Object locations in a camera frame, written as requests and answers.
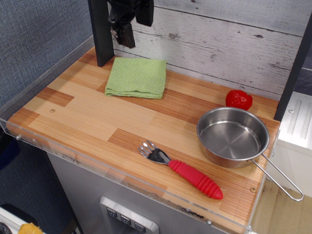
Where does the stainless steel pan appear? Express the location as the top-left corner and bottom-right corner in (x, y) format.
(196, 106), (304, 202)

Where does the red handled metal fork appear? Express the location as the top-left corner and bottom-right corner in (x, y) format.
(138, 140), (224, 200)

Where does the silver button panel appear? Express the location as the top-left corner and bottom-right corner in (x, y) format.
(99, 196), (160, 234)

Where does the dark grey post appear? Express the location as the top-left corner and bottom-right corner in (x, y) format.
(88, 0), (115, 67)
(273, 15), (312, 121)

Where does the green cloth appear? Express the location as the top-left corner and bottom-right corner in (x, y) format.
(105, 58), (167, 99)

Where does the dark grey right post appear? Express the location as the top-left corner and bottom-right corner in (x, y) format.
(273, 15), (312, 121)

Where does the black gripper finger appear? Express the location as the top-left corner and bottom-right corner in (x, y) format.
(136, 0), (154, 27)
(111, 23), (136, 49)

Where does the yellow object bottom left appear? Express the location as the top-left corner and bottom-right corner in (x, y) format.
(18, 223), (44, 234)

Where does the clear acrylic guard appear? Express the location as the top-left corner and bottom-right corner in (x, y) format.
(0, 39), (267, 234)

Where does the dark grey left post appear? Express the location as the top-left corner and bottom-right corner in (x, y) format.
(88, 0), (115, 67)

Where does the white appliance at right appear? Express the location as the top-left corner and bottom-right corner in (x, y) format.
(271, 92), (312, 197)

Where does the red toy strawberry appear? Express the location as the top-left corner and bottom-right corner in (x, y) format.
(226, 90), (253, 111)

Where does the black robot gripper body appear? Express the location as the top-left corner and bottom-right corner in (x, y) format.
(108, 0), (144, 24)

